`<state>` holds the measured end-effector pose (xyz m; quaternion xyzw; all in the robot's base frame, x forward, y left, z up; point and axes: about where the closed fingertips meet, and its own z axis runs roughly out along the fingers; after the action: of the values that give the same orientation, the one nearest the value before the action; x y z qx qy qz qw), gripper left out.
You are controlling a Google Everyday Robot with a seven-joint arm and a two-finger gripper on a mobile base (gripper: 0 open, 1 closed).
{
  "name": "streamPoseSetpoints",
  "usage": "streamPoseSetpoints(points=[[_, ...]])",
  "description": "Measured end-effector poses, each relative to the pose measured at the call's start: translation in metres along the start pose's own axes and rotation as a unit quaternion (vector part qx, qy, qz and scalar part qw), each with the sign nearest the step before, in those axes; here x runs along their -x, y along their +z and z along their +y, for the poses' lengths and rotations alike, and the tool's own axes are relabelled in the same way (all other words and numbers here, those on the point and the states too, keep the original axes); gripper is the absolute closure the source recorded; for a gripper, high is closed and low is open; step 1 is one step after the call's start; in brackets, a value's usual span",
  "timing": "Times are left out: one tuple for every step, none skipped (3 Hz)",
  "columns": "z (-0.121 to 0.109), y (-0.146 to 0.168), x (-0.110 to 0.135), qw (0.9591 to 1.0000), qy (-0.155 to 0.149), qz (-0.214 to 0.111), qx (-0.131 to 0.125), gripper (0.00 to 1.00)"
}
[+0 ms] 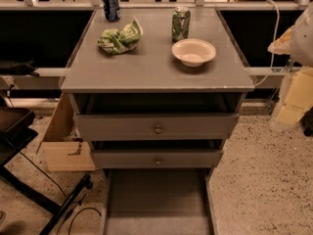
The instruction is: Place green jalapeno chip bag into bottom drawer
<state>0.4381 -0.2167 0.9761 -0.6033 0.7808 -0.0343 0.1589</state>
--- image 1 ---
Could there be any green soda can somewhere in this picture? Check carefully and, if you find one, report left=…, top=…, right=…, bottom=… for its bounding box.
left=172, top=6, right=191, bottom=42

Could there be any green jalapeno chip bag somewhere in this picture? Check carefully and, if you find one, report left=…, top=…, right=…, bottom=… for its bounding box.
left=97, top=18, right=143, bottom=55

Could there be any blue soda can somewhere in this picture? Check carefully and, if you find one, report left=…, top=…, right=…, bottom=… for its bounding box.
left=102, top=0, right=120, bottom=22

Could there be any grey middle drawer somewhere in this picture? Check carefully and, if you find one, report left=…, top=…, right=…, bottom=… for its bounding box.
left=92, top=149, right=223, bottom=168

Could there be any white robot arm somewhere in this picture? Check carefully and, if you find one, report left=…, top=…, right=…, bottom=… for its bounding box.
left=268, top=5, right=313, bottom=67

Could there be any black office chair base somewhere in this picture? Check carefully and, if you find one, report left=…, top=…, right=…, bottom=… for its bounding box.
left=0, top=76, right=94, bottom=235

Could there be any white paper bowl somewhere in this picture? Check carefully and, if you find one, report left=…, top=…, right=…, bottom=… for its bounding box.
left=172, top=38, right=216, bottom=68

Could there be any metal railing frame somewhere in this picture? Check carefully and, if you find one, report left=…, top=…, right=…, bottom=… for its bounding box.
left=0, top=0, right=313, bottom=90

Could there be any white cable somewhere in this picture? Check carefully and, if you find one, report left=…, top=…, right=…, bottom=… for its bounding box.
left=253, top=0, right=282, bottom=88

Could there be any black floor cable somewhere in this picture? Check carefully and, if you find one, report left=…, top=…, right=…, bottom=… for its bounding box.
left=19, top=151, right=103, bottom=235

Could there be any grey open bottom drawer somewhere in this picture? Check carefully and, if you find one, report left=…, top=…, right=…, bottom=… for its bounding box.
left=99, top=168, right=217, bottom=235

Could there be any brown cardboard box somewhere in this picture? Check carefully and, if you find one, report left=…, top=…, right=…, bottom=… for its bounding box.
left=41, top=94, right=95, bottom=171

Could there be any grey top drawer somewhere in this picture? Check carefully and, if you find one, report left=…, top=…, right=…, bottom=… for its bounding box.
left=73, top=114, right=239, bottom=141

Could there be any grey drawer cabinet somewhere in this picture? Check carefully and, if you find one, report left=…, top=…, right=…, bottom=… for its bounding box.
left=62, top=8, right=253, bottom=168

